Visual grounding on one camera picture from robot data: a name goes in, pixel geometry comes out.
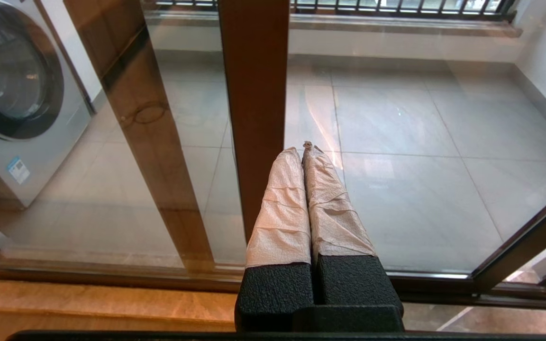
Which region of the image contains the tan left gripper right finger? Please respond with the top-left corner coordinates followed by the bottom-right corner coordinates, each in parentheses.
top-left (302, 141), bottom-right (403, 306)

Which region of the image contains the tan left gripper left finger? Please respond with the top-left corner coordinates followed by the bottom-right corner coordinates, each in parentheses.
top-left (238, 147), bottom-right (314, 306)

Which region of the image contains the sliding glass door brown frame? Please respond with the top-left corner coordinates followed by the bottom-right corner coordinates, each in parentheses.
top-left (64, 0), bottom-right (546, 304)

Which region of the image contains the dark sliding door floor track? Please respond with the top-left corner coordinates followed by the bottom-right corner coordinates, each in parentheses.
top-left (387, 272), bottom-right (546, 309)

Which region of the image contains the grey stone window sill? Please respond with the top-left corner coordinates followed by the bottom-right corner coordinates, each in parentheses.
top-left (145, 12), bottom-right (523, 38)

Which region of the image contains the black window guard railing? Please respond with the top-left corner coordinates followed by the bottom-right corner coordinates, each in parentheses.
top-left (155, 0), bottom-right (516, 22)

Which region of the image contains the white front-load washing machine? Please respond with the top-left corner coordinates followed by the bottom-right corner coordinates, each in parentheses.
top-left (0, 0), bottom-right (94, 210)

